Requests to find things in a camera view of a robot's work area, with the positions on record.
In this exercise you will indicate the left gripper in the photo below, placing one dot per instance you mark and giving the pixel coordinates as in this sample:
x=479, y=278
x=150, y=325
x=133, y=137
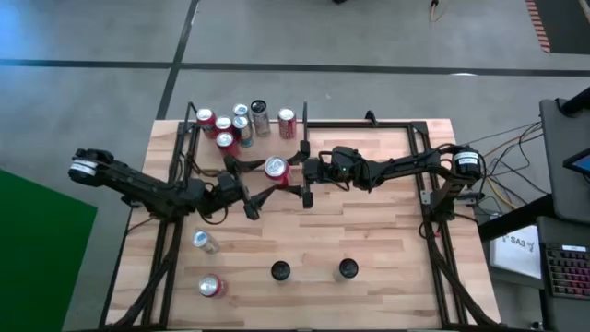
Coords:
x=251, y=209

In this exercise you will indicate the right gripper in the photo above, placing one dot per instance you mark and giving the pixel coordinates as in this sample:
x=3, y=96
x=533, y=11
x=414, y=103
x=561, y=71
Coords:
x=308, y=198

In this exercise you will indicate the red cola can white script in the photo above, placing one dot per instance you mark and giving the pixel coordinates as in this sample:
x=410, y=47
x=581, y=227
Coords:
x=286, y=123

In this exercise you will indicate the Celsius can black lid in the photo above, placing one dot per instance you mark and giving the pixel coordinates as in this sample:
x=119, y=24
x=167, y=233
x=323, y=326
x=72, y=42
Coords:
x=260, y=117
x=280, y=271
x=348, y=268

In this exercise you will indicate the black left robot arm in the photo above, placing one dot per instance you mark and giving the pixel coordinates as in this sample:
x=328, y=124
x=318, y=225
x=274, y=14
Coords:
x=138, y=184

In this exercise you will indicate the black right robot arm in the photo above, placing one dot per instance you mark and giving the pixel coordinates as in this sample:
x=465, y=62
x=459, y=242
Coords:
x=415, y=166

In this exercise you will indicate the black shelf divider plate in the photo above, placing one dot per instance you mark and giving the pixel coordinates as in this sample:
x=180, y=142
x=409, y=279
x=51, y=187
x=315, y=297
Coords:
x=304, y=124

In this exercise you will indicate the black power adapter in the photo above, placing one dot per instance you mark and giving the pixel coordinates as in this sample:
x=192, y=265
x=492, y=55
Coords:
x=475, y=198

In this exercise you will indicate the black desk bar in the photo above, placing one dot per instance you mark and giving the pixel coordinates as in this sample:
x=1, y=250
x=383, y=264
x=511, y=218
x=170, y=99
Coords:
x=511, y=216

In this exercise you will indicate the white SA3 label sheet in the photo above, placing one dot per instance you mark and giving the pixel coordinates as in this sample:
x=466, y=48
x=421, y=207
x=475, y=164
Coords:
x=516, y=258

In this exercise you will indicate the green floor mat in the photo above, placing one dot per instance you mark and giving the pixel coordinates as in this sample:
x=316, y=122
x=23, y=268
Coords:
x=37, y=267

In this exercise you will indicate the dark grey desk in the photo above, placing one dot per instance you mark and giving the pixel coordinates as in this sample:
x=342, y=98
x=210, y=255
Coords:
x=562, y=230

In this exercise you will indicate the small display screen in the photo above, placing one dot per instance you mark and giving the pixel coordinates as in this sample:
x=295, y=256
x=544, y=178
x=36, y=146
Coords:
x=581, y=162

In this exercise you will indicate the black monitor pole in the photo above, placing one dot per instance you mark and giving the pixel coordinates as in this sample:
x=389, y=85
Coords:
x=576, y=103

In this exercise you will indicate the backlit computer keyboard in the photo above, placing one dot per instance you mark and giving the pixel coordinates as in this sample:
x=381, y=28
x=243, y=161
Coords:
x=569, y=272

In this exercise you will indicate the black mat orange striped edge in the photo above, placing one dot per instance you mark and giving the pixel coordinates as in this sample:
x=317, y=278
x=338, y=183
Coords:
x=567, y=27

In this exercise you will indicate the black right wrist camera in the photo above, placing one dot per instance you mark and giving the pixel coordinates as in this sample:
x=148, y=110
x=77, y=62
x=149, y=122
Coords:
x=314, y=169

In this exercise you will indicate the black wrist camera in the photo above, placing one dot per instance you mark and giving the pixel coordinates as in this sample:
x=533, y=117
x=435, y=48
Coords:
x=226, y=184
x=314, y=169

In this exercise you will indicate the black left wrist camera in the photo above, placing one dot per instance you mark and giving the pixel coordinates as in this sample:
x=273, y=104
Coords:
x=226, y=184

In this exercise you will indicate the black aluminium rig frame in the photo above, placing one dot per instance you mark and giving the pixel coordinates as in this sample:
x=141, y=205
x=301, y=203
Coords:
x=418, y=128

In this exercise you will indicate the grey metal bracket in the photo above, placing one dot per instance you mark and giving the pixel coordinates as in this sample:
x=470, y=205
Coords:
x=426, y=197

